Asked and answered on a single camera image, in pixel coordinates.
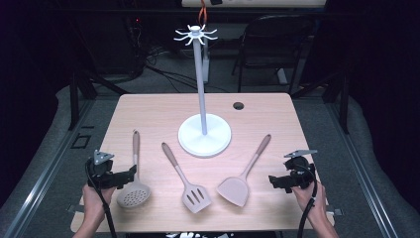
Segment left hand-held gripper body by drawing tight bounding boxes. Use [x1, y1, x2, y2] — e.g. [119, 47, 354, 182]
[84, 149, 132, 190]

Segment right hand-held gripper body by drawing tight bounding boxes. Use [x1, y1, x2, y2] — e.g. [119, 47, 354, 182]
[276, 149, 319, 194]

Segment skimmer spoon with brown handle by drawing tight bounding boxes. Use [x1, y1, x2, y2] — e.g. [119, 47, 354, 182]
[116, 130, 153, 209]

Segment solid spatula with brown handle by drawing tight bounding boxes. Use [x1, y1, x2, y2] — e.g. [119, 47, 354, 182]
[216, 133, 272, 208]

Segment slotted spatula with brown handle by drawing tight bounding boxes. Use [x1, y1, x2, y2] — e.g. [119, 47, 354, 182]
[160, 142, 213, 214]

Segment white utensil stand with hooks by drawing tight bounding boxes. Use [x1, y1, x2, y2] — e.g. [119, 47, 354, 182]
[173, 24, 233, 159]

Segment person's left hand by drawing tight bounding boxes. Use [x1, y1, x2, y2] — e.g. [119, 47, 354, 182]
[81, 182, 117, 220]

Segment person's right hand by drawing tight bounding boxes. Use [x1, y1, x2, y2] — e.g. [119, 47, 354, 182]
[291, 179, 329, 217]

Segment person's printed black shirt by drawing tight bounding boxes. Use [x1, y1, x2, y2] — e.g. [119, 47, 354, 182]
[164, 231, 234, 238]

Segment black chair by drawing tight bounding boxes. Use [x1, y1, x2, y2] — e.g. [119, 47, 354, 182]
[231, 14, 317, 96]

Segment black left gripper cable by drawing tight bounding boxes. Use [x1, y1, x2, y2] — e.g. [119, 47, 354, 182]
[84, 160, 118, 238]

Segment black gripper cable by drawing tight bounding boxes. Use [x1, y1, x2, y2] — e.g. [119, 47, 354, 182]
[296, 163, 319, 238]
[84, 160, 118, 238]

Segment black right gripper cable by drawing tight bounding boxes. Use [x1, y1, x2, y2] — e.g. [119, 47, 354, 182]
[296, 163, 319, 238]

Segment aluminium floor rail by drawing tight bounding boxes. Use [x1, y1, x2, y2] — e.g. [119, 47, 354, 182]
[324, 98, 401, 238]
[2, 98, 97, 238]

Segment black metal frame stand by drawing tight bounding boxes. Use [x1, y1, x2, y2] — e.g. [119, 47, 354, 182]
[66, 68, 131, 132]
[289, 69, 352, 136]

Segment black floor cables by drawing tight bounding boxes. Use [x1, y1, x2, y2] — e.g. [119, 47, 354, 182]
[143, 46, 231, 94]

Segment orange strap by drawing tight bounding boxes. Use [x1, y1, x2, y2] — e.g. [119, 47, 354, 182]
[197, 0, 209, 26]

